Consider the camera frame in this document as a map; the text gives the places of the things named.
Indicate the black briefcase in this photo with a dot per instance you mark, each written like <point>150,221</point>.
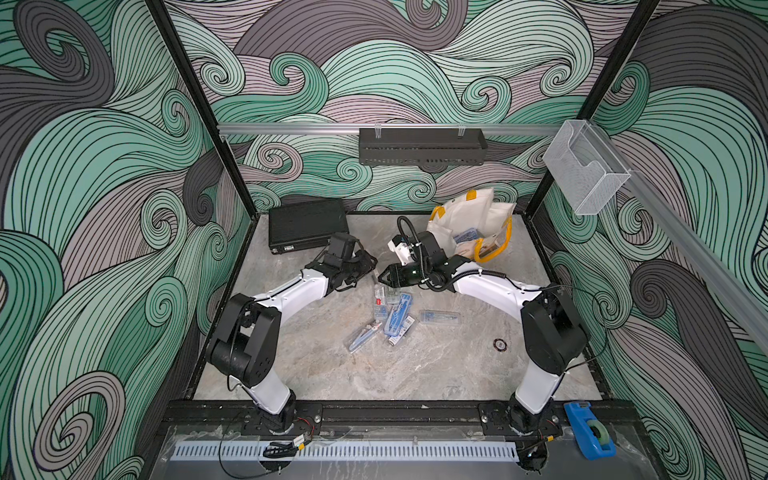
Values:
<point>305,225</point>

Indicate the black wall shelf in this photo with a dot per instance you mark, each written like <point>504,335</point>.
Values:
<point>430,148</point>

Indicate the white slotted cable duct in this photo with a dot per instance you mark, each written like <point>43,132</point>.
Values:
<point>453,451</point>

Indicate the clear case green label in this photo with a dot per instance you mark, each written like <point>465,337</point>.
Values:
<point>392,295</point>

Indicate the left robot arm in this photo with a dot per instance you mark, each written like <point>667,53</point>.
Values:
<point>243,345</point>

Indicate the clear wall bin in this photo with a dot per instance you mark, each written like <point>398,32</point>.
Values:
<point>586,166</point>

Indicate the blue compass set package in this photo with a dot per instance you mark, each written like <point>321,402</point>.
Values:
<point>398,315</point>

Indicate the blue tape dispenser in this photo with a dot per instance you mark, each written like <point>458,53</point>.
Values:
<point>592,437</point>

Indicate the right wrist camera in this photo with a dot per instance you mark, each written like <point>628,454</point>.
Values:
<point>404,243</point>

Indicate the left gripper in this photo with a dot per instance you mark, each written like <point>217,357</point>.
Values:
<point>365,266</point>

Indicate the clear flat compass case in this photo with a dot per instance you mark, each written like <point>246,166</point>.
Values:
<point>441,318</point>

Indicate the clear case red label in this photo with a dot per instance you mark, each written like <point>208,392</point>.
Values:
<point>380,307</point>

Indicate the white canvas bag yellow handles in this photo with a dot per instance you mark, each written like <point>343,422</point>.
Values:
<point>474,209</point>

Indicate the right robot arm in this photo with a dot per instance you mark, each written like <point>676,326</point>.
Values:
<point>553,330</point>

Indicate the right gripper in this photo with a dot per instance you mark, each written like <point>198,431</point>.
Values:
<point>394,274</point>

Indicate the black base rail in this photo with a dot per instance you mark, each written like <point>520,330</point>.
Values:
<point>504,417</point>

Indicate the clear case pink compass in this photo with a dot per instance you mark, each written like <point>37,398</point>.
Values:
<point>485,246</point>

